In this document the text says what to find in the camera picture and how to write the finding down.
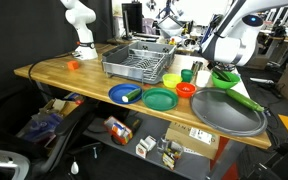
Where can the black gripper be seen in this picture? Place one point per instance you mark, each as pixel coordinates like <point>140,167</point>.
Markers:
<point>217,65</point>

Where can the short dark green zucchini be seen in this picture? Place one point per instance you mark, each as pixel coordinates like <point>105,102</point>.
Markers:
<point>224,78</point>

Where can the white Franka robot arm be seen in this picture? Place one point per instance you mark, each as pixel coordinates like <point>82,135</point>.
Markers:
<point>230,43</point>

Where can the white idle robot arm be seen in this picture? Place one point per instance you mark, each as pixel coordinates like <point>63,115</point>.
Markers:
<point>84,33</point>

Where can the bright green bowl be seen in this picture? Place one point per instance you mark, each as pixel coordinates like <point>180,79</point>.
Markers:
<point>225,85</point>

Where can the long whole green zucchini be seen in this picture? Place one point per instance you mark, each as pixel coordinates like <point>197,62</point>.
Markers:
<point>244,99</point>

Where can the red orange bowl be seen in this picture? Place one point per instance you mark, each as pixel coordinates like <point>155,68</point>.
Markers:
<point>185,90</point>

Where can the yellow bowl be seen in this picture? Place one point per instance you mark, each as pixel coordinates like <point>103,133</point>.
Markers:
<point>171,80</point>

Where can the dark green plate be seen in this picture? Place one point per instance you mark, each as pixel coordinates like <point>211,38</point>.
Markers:
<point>160,100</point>

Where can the cut zucchini with white end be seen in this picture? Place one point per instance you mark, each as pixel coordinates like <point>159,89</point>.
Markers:
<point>132,95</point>

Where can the blue plate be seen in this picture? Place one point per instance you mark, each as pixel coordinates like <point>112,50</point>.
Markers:
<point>117,91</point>

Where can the white mug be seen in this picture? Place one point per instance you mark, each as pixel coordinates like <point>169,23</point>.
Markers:
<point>204,79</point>

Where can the metal cup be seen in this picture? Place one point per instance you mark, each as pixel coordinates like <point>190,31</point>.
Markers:
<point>197,66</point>

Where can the dark green cup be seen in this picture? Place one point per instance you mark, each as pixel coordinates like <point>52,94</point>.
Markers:
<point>187,76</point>

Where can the flat cardboard box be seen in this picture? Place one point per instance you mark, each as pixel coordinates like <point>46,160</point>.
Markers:
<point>260,61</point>

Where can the round gray tray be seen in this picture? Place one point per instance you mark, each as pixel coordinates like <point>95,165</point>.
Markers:
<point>224,113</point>

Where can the gray plastic crate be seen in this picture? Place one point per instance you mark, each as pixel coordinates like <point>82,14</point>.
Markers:
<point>150,46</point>

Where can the cardboard box with white label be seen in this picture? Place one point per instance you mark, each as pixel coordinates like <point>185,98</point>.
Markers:
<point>184,140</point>

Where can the clear plastic jar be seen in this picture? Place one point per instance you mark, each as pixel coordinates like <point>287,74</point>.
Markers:
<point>170,153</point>

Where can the black computer monitor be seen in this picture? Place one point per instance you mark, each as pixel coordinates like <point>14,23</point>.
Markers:
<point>132,16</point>

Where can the black pegboard stand base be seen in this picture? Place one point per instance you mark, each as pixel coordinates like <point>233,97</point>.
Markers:
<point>284,160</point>

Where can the small white box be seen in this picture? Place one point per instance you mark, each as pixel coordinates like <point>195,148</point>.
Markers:
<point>144,146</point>

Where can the gray dish rack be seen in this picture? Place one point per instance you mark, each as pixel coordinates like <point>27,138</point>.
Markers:
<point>110,65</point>

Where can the red orange carton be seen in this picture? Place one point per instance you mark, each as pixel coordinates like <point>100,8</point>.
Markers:
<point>117,128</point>

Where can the orange block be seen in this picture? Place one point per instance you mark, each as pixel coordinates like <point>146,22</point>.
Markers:
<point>73,65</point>

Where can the black office chair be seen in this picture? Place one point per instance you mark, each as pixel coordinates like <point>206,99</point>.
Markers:
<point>67,123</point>

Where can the open cardboard box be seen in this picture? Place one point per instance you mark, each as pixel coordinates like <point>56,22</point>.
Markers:
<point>60,105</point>

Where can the small white bulb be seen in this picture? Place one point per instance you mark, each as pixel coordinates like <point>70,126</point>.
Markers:
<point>74,168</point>

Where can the clear plastic bag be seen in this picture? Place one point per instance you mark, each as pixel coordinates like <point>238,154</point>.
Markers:
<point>40,128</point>

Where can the black curtain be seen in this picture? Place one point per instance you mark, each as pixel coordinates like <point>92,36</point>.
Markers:
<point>17,33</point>

